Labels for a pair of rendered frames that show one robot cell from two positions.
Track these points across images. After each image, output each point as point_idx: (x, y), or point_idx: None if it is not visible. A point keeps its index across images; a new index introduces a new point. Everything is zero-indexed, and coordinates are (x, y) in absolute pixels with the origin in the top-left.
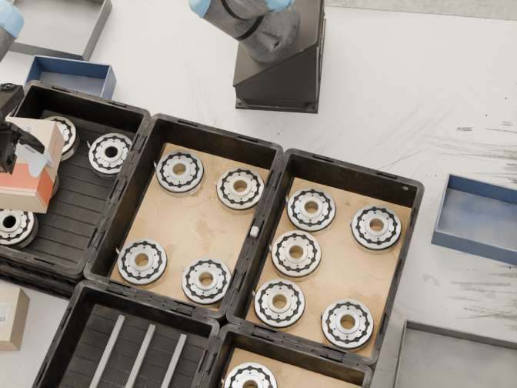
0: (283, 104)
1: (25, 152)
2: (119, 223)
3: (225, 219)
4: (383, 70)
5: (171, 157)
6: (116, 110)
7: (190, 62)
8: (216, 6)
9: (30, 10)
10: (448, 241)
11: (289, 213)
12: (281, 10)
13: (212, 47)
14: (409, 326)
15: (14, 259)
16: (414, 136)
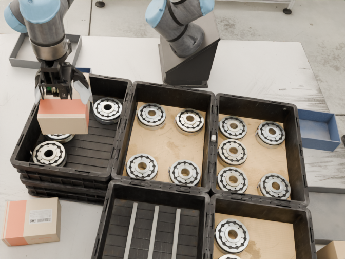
0: (190, 83)
1: (77, 87)
2: (124, 145)
3: (184, 139)
4: (234, 66)
5: (144, 107)
6: (109, 81)
7: (132, 68)
8: (166, 17)
9: None
10: None
11: (222, 130)
12: (194, 24)
13: (142, 60)
14: None
15: (59, 173)
16: (259, 94)
